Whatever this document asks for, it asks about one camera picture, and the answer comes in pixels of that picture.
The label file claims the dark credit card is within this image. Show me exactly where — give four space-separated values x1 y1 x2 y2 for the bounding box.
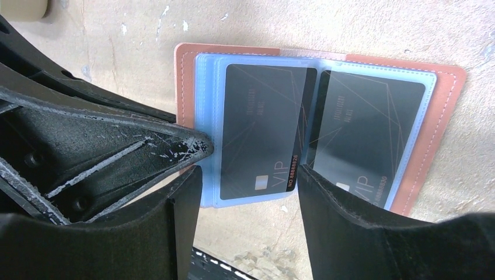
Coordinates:
220 64 317 200
306 70 435 208

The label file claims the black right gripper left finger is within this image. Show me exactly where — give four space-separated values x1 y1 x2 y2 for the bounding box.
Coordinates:
1 166 203 279

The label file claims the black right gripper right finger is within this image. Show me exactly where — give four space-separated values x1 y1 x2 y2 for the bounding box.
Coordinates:
297 165 494 279

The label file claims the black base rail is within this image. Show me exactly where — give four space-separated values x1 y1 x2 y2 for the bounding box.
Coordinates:
187 247 256 280

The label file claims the cream oval tray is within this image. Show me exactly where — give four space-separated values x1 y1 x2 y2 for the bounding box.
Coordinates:
1 0 48 22

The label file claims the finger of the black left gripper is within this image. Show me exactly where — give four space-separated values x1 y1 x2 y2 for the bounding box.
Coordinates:
1 17 176 123
1 87 213 225

